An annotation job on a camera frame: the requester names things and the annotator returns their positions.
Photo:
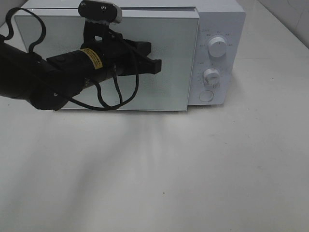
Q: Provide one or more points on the white microwave door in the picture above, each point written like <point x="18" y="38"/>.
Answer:
<point x="172" y="33"/>

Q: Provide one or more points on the round white door button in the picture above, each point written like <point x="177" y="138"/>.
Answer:
<point x="206" y="96"/>

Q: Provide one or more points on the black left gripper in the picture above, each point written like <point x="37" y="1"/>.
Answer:
<point x="105" y="52"/>

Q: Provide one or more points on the upper white power knob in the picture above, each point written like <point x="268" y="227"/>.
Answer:
<point x="217" y="46"/>

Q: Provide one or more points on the white timer knob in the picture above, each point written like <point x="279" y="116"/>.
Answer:
<point x="211" y="77"/>

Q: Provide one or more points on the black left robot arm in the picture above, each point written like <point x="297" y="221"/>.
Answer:
<point x="51" y="83"/>

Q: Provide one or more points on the white microwave oven body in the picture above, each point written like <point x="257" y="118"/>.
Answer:
<point x="216" y="18"/>

